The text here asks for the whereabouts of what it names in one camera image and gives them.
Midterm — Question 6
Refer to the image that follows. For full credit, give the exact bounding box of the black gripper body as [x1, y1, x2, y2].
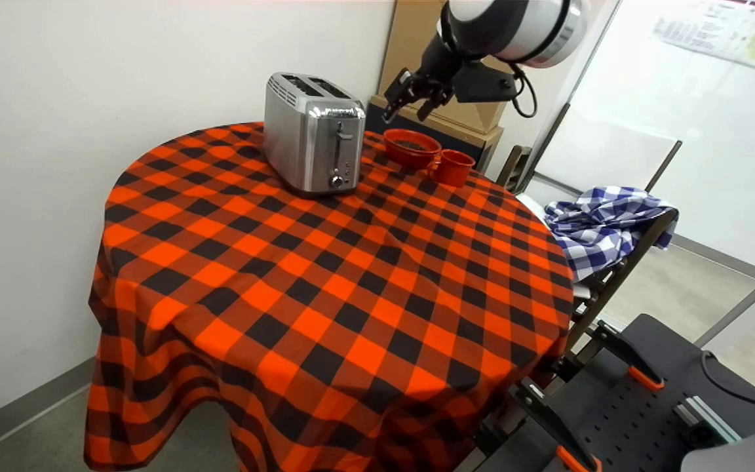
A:
[403, 31, 469, 105]

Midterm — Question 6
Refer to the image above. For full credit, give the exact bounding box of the silver two-slot toaster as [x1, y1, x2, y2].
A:
[261, 72, 370, 196]

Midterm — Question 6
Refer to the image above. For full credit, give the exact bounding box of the large cardboard box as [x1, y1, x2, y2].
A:
[366, 0, 505, 168]

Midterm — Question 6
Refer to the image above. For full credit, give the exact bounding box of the red bowl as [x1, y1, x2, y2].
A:
[379, 126, 443, 173]

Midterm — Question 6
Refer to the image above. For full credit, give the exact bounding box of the red cup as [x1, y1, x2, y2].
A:
[431, 148, 477, 190]

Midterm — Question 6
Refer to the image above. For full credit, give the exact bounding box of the blue white checked cloth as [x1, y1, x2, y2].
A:
[543, 182, 679, 284]

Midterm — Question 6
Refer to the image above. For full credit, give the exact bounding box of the orange black checked tablecloth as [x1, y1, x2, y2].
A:
[81, 122, 578, 472]

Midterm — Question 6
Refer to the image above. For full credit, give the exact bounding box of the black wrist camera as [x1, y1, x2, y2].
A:
[451, 60, 521, 105]

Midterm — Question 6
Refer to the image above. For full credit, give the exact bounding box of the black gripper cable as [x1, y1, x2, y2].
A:
[505, 60, 539, 122]

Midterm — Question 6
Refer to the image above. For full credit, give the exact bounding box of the white wall chart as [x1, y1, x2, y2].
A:
[650, 0, 755, 82]

